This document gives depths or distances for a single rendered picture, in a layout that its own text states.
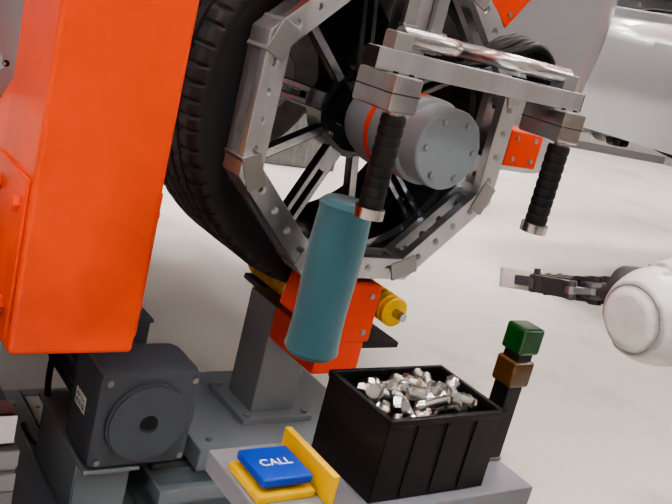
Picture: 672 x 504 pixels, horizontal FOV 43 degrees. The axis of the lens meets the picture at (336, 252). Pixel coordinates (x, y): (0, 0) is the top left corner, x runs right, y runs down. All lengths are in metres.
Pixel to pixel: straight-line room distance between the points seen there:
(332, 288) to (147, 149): 0.40
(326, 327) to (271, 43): 0.44
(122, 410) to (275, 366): 0.40
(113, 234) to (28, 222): 0.10
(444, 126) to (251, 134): 0.29
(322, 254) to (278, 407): 0.52
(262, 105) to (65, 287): 0.42
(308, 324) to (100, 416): 0.35
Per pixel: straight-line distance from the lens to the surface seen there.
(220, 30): 1.36
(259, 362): 1.69
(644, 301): 0.92
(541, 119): 1.42
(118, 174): 1.08
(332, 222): 1.30
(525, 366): 1.25
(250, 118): 1.31
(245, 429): 1.68
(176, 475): 1.62
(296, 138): 1.48
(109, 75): 1.05
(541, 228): 1.42
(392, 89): 1.16
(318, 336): 1.36
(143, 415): 1.42
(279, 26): 1.31
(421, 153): 1.32
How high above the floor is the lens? 1.00
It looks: 15 degrees down
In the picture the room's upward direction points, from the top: 14 degrees clockwise
